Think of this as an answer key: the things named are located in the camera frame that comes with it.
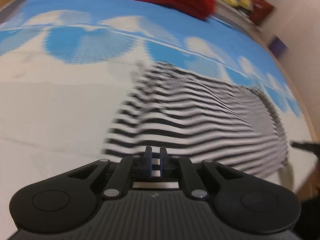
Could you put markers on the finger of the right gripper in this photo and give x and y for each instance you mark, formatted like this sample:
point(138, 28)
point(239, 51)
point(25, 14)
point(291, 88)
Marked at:
point(307, 146)

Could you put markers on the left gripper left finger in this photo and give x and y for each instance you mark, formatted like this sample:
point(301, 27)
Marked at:
point(128, 169)

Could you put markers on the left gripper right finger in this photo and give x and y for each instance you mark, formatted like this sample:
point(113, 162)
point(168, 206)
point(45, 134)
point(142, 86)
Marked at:
point(182, 169)

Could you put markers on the striped white vest sweater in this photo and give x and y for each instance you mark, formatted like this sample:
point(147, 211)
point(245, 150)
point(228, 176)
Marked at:
point(198, 117)

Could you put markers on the blue white patterned bedsheet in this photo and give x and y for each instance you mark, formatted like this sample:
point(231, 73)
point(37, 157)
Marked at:
point(67, 64)

